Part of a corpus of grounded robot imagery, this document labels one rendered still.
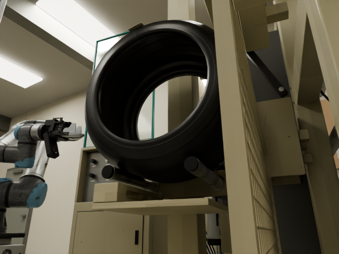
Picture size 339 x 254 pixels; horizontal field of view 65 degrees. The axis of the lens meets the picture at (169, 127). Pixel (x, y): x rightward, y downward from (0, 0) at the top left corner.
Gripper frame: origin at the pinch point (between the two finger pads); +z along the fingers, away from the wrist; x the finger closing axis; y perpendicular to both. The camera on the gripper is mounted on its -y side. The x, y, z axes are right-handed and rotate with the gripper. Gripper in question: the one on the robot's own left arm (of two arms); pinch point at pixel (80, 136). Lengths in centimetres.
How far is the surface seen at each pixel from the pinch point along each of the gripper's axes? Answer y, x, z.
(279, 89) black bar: 26, 21, 73
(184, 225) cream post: -28, 28, 37
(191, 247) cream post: -36, 28, 41
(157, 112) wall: 141, 293, -120
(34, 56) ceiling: 219, 195, -331
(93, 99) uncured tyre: 10.9, -10.2, 11.2
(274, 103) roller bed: 20, 21, 71
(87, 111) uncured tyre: 6.3, -9.5, 9.2
